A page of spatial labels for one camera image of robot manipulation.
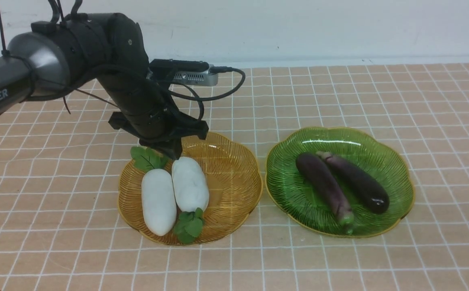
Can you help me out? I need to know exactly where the black camera cable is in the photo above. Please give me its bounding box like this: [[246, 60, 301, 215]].
[[166, 66, 246, 122]]

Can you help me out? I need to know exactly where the dark purple eggplant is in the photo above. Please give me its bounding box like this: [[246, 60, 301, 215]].
[[316, 151, 390, 214]]

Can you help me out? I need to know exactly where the orange checkered tablecloth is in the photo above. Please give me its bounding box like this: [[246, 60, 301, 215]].
[[0, 64, 469, 291]]

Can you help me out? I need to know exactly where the amber ribbed glass plate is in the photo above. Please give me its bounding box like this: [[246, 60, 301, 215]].
[[118, 132, 263, 247]]

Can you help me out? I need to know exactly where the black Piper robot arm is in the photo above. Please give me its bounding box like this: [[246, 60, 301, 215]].
[[0, 13, 209, 160]]

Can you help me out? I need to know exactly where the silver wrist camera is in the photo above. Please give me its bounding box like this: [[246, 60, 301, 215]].
[[149, 59, 218, 87]]

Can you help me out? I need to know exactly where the purple eggplant pale stem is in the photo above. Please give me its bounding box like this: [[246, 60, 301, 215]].
[[296, 152, 355, 235]]

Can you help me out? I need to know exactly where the white radish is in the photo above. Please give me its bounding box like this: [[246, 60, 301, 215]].
[[171, 156, 210, 245], [130, 147, 177, 236]]

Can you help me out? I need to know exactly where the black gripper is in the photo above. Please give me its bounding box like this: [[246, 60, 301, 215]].
[[108, 107, 209, 160]]

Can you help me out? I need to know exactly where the green ribbed glass plate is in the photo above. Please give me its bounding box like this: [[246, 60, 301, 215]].
[[265, 127, 416, 238]]

